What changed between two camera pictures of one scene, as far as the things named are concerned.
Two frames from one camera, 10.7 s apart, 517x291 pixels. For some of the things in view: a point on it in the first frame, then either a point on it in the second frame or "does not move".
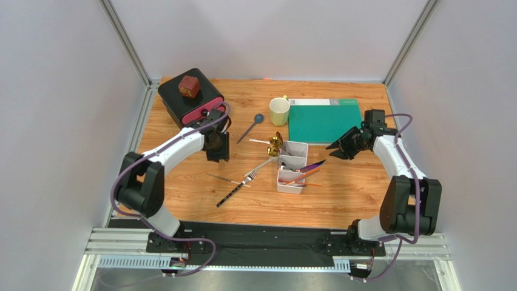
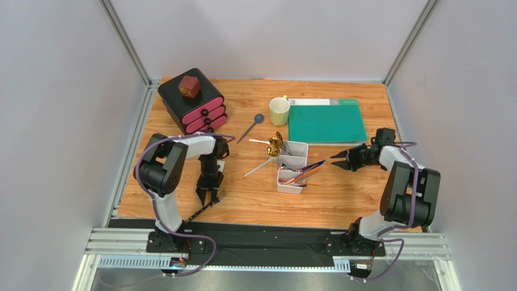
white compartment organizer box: (293, 156) does not move
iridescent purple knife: (309, 167) does not move
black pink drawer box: (190, 96) does not move
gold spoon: (277, 140) does not move
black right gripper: (350, 141) -> (351, 157)
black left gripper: (223, 154) -> (202, 185)
